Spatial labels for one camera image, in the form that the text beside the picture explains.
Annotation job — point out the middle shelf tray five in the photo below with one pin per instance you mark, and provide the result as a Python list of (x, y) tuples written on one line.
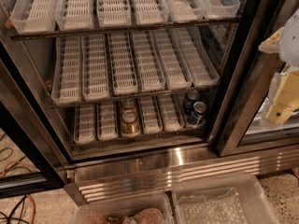
[(176, 71)]

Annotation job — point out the top shelf tray two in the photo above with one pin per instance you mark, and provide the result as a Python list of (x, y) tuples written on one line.
[(74, 14)]

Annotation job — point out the bottom shelf tray one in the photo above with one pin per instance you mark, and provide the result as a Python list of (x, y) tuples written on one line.
[(84, 127)]

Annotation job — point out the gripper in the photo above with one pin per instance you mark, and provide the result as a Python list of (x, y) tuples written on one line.
[(290, 42)]

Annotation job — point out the front blue soda can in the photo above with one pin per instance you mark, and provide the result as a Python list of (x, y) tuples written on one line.
[(198, 112)]

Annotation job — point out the shelf tray four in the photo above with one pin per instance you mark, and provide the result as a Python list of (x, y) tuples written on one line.
[(150, 11), (150, 115), (148, 65)]

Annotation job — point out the shelf tray one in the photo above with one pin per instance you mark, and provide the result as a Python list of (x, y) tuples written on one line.
[(66, 88), (84, 127), (34, 16)]

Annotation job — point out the bottom shelf tray three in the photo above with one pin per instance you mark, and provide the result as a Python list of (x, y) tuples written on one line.
[(137, 123)]

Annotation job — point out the bottom shelf tray six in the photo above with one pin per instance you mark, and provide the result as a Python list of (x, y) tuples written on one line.
[(188, 125)]

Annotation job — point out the clear bin with bubble wrap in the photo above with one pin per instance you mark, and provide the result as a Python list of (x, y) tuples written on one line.
[(225, 199)]

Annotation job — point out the bottom shelf tray two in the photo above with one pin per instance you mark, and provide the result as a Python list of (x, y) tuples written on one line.
[(106, 121)]

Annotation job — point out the top shelf tray four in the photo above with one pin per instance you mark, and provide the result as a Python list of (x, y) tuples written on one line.
[(150, 11)]

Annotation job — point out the middle shelf tray two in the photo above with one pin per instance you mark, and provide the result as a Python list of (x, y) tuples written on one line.
[(94, 68)]

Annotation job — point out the clear bin with brown items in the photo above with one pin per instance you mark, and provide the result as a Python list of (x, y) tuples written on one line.
[(116, 210)]

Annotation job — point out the blue soda can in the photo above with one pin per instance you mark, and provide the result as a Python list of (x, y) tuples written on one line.
[(198, 112), (190, 98)]

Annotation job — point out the top shelf tray one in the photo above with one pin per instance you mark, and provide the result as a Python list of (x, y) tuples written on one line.
[(34, 16)]

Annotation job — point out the stainless steel fridge base grille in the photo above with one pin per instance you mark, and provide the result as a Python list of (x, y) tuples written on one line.
[(159, 171)]

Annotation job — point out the shelf tray six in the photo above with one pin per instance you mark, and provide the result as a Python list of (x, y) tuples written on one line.
[(217, 9), (188, 125), (190, 44)]

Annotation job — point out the shelf tray three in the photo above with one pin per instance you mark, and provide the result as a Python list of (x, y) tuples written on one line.
[(122, 64), (113, 12), (137, 123)]

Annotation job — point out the right glass fridge door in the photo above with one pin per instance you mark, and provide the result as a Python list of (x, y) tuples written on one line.
[(240, 132)]

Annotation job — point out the middle shelf tray six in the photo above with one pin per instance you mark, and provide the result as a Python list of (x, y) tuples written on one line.
[(190, 44)]

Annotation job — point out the middle shelf tray four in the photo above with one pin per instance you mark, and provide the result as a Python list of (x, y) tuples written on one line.
[(148, 65)]

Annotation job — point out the middle shelf tray three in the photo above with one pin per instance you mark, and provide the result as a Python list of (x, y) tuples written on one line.
[(122, 64)]

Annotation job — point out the shelf tray two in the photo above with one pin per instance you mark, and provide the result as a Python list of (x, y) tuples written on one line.
[(94, 68), (74, 14), (106, 121)]

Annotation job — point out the top shelf tray three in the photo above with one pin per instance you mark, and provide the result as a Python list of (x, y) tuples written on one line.
[(113, 12)]

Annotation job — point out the bottom shelf tray five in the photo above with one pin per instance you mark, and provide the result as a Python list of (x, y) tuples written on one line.
[(170, 113)]

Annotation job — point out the orange soda can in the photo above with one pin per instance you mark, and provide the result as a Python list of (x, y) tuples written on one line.
[(129, 126), (128, 105)]

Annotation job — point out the top shelf tray five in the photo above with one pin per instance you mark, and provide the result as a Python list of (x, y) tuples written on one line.
[(186, 10)]

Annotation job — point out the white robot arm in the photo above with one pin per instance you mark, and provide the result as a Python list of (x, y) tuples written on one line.
[(288, 52)]

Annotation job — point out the open left fridge door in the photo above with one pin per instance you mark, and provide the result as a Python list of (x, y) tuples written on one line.
[(21, 123)]

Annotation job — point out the bottom shelf tray four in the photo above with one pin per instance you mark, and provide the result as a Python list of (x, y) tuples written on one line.
[(150, 115)]

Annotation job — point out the top shelf tray six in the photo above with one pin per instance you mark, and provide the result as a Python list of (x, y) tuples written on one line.
[(217, 9)]

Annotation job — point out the rear blue soda can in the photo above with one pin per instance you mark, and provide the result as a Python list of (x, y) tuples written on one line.
[(190, 98)]

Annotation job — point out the shelf tray five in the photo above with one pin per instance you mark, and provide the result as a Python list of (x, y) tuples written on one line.
[(170, 113), (186, 10), (176, 71)]

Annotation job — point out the middle shelf tray one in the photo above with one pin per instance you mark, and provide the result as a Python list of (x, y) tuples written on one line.
[(66, 88)]

